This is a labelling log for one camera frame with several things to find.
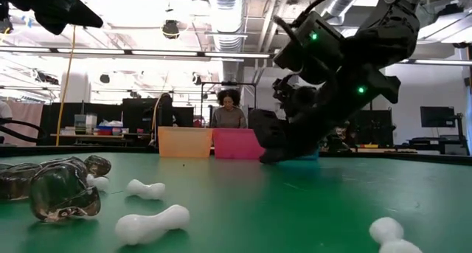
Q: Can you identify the person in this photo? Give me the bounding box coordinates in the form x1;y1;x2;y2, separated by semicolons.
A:
324;123;353;153
209;89;248;129
156;92;178;128

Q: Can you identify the clear plastic storage box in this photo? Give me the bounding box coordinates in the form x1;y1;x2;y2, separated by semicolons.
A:
73;114;98;135

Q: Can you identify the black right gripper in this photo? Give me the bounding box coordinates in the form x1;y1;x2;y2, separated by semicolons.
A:
249;63;402;164

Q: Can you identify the pink plastic bin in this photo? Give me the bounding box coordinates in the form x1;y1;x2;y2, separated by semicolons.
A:
212;128;266;160

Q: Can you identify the black frame stand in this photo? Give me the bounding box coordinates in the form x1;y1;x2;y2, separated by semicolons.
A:
200;80;258;129

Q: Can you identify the blue plastic bin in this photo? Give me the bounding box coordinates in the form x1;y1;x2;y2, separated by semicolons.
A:
294;149;320;162

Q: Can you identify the orange plastic bin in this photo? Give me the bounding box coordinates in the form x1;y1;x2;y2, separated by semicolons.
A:
158;126;214;159

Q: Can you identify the black ceiling dome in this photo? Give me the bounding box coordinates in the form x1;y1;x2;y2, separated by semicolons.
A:
162;19;181;40

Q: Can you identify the yellow extension cable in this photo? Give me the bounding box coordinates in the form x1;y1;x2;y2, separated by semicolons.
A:
55;0;81;147

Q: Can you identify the black computer monitor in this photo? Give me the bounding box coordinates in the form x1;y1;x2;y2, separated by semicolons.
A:
420;105;457;128

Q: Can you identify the smooth silver air duct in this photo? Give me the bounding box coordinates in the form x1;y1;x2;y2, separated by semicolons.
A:
320;0;369;25

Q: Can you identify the black desk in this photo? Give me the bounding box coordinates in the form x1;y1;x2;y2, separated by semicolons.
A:
394;112;468;156

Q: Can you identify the ribbed silver air duct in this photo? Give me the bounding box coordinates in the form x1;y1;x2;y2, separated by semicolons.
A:
204;0;248;53

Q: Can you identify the pink curtain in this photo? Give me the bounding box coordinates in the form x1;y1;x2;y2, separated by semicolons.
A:
9;100;44;147

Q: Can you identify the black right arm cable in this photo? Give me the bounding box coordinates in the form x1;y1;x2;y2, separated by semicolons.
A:
272;0;355;44

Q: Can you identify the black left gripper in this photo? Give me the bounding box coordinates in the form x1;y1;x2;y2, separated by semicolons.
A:
27;0;104;35

